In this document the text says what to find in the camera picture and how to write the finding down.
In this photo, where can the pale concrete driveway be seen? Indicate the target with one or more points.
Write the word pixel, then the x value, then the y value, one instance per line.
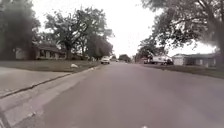
pixel 20 80

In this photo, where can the low house with white garage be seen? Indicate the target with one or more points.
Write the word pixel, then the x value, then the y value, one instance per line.
pixel 195 60

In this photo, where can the pale concrete kerb strip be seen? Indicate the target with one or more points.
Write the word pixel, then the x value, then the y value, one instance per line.
pixel 33 100

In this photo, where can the white van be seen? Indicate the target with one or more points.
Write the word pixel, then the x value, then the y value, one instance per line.
pixel 159 60

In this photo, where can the round-crowned tree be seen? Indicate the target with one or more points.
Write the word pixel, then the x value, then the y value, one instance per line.
pixel 148 46

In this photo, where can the small distant tree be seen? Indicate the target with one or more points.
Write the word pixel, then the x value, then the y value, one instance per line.
pixel 124 58

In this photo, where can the big overhanging tree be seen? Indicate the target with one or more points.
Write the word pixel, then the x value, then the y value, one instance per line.
pixel 193 20

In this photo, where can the large dark tree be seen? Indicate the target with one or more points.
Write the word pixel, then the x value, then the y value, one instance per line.
pixel 15 26

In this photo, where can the pale rock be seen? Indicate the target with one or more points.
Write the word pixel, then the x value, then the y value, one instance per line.
pixel 74 66

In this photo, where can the white car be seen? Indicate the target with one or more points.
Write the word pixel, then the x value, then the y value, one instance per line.
pixel 105 60

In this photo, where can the low house with dark roof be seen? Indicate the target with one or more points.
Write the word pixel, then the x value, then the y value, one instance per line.
pixel 46 51

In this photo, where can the tall spreading tree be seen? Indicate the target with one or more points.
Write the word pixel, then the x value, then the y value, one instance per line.
pixel 78 30

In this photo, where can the grey asphalt road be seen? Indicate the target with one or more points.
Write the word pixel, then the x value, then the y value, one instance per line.
pixel 133 96

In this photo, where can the distant building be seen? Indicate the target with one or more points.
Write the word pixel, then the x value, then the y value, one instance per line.
pixel 144 60

